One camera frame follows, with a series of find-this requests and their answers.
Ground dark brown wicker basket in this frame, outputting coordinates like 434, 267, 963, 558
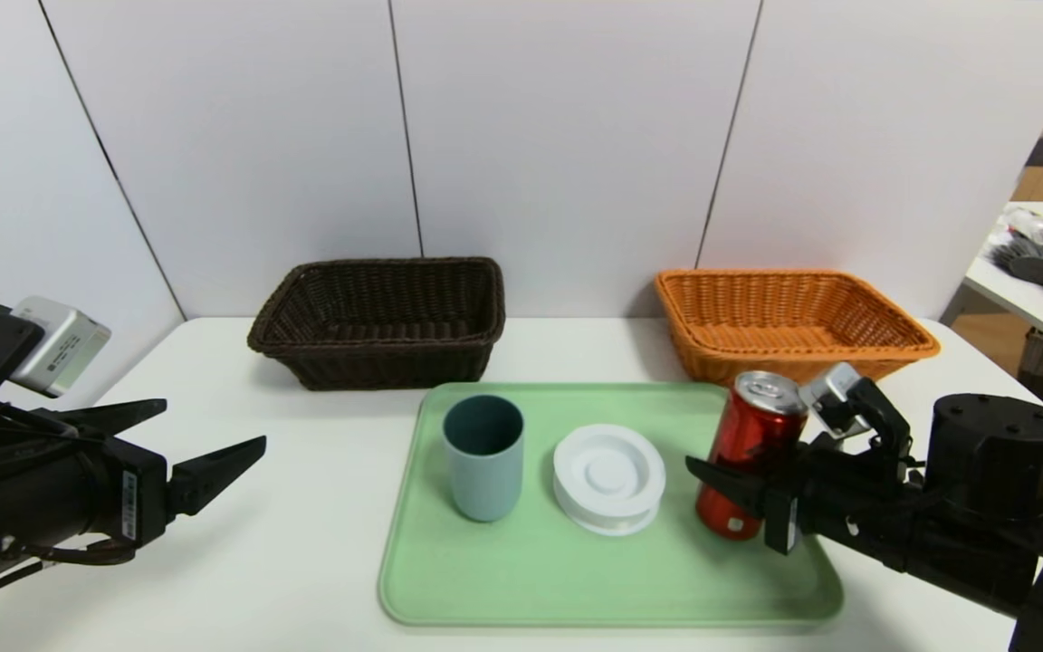
247, 257, 507, 392

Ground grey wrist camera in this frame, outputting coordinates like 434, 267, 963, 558
799, 362, 914, 472
7, 296, 112, 398

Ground clear plastic bottle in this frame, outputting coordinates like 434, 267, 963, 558
1006, 206, 1043, 245

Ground red soda can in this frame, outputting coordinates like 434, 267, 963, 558
696, 370, 809, 542

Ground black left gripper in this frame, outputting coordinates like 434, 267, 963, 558
0, 398, 267, 602

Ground grey brush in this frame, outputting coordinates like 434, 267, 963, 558
992, 234, 1043, 289

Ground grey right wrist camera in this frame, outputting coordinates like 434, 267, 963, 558
799, 362, 914, 472

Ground orange wicker basket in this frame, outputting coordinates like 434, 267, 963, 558
655, 268, 942, 391

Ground blue-grey plastic cup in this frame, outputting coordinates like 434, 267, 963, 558
442, 394, 526, 523

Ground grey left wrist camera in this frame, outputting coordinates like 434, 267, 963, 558
7, 296, 112, 398

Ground light green plastic tray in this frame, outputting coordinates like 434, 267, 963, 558
378, 381, 845, 628

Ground white side table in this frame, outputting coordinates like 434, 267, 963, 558
965, 201, 1043, 355

